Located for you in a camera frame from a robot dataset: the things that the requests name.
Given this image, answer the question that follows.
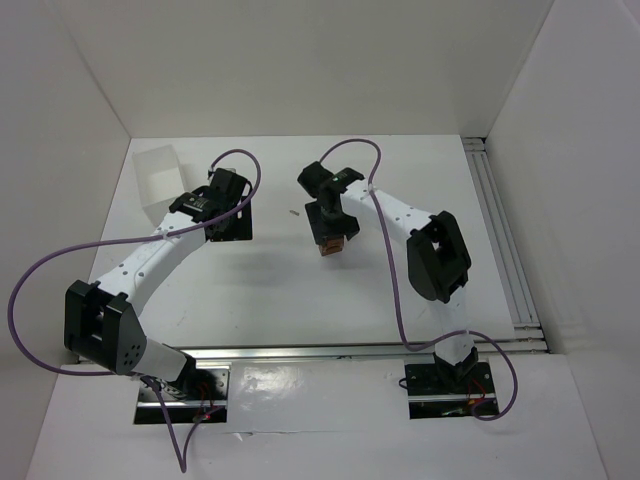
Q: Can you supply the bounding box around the notched brown wood block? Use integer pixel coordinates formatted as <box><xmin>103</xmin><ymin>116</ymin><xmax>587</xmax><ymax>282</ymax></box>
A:
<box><xmin>324</xmin><ymin>235</ymin><xmax>345</xmax><ymax>251</ymax></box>

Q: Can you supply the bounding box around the U-shaped brown wood block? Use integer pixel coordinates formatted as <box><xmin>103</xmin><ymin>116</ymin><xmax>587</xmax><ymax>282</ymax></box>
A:
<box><xmin>319</xmin><ymin>244</ymin><xmax>344</xmax><ymax>256</ymax></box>

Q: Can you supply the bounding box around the white perforated plastic box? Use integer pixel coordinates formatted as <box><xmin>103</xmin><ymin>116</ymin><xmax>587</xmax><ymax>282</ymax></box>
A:
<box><xmin>132</xmin><ymin>145</ymin><xmax>187</xmax><ymax>226</ymax></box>

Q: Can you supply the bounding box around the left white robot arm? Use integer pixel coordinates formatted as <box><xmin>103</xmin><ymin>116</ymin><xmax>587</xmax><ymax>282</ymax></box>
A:
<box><xmin>64</xmin><ymin>168</ymin><xmax>252</xmax><ymax>399</ymax></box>

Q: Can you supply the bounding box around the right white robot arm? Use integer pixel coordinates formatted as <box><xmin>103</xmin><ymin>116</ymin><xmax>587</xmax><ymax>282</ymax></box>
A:
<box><xmin>297</xmin><ymin>161</ymin><xmax>478</xmax><ymax>389</ymax></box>

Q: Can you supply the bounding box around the white front cover board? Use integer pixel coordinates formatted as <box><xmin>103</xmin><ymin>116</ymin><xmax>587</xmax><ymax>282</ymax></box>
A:
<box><xmin>226</xmin><ymin>360</ymin><xmax>409</xmax><ymax>433</ymax></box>

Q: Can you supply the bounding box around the right side aluminium rail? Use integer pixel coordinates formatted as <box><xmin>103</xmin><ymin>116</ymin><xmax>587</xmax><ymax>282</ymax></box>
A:
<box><xmin>461</xmin><ymin>137</ymin><xmax>541</xmax><ymax>329</ymax></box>

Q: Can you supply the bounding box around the aluminium rail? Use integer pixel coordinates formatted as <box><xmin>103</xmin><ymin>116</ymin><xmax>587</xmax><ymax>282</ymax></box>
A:
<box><xmin>186</xmin><ymin>335</ymin><xmax>549</xmax><ymax>362</ymax></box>
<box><xmin>461</xmin><ymin>137</ymin><xmax>541</xmax><ymax>329</ymax></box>

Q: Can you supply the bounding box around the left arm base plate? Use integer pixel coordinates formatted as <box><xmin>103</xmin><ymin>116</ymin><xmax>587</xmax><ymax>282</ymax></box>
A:
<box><xmin>132</xmin><ymin>367</ymin><xmax>229</xmax><ymax>407</ymax></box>

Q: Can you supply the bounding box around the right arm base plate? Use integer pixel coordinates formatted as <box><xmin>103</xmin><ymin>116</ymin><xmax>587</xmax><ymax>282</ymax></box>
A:
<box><xmin>399</xmin><ymin>362</ymin><xmax>495</xmax><ymax>396</ymax></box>

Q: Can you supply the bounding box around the front aluminium rail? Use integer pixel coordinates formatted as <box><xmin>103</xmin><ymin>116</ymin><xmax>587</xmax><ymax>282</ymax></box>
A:
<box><xmin>186</xmin><ymin>335</ymin><xmax>549</xmax><ymax>362</ymax></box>

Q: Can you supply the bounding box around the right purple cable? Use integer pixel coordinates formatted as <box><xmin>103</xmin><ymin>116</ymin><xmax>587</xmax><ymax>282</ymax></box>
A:
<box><xmin>319</xmin><ymin>138</ymin><xmax>519</xmax><ymax>420</ymax></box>

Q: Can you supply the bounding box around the purple cable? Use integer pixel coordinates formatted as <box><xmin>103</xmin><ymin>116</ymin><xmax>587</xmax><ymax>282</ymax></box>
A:
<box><xmin>7</xmin><ymin>148</ymin><xmax>264</xmax><ymax>474</ymax></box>
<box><xmin>319</xmin><ymin>138</ymin><xmax>519</xmax><ymax>420</ymax></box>

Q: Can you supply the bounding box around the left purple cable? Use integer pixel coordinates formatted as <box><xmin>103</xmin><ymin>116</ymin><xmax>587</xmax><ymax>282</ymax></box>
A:
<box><xmin>7</xmin><ymin>148</ymin><xmax>264</xmax><ymax>474</ymax></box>

